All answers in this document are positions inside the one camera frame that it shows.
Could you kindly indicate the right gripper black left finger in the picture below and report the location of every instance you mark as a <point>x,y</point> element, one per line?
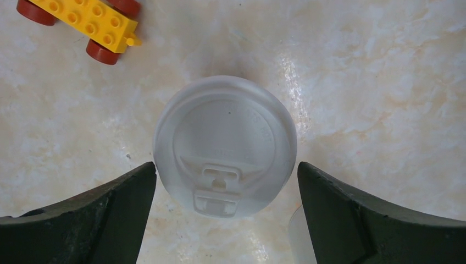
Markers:
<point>103,225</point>

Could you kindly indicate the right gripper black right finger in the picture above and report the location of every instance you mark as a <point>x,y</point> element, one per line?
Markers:
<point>349,225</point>

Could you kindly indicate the white plastic cup lid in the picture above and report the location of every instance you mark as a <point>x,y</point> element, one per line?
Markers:
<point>224,147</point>

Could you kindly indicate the yellow toy brick car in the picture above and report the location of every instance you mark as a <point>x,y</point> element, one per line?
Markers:
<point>110,25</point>

